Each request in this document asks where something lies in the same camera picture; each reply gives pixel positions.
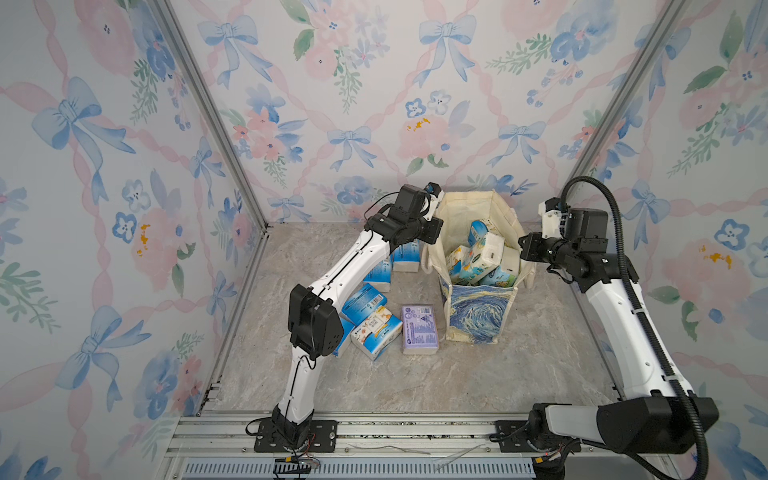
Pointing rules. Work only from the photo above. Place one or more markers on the purple tissue pack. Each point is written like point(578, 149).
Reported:
point(419, 330)

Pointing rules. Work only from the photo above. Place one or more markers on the floral orange blue tissue pack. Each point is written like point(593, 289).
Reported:
point(376, 332)

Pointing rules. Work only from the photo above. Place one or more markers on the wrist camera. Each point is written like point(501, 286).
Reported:
point(435, 195)
point(551, 218)

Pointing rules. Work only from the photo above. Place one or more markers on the white tissue pack cartoon blue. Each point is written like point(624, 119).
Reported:
point(506, 273)

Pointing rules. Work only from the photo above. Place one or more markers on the cream canvas bag starry print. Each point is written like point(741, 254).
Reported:
point(475, 313)

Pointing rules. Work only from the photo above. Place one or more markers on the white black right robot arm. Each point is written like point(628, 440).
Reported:
point(649, 418)

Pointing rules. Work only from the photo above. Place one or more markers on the blue tissue pack barcode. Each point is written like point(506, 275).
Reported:
point(380, 277)

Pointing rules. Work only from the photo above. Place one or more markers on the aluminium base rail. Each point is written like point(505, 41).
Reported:
point(222, 433)

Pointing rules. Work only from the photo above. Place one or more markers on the grey slotted cable duct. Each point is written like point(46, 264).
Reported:
point(360, 468)

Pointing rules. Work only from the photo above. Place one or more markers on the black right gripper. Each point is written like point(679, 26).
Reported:
point(531, 242)

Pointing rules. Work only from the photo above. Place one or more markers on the left aluminium corner post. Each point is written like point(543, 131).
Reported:
point(179, 46)

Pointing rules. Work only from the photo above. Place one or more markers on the white blue tissue pack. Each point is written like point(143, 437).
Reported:
point(455, 260)

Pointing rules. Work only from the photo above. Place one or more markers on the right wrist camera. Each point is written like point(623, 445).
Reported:
point(551, 218)

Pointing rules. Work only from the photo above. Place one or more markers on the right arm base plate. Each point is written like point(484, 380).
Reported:
point(511, 436)

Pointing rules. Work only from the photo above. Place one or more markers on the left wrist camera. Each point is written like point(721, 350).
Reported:
point(435, 195)

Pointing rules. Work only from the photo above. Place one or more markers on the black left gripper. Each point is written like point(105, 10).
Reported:
point(435, 228)

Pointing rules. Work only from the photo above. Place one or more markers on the aluminium corner post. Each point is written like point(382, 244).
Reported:
point(642, 63)
point(179, 46)

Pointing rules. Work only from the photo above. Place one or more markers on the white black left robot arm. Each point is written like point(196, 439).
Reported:
point(314, 311)

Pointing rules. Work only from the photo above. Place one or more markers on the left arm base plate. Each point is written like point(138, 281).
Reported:
point(312, 436)

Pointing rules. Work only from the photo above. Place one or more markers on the right aluminium corner post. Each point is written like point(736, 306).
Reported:
point(642, 63)

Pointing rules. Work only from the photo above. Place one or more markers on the colourful cartoon tissue pack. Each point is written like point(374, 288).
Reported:
point(483, 257)

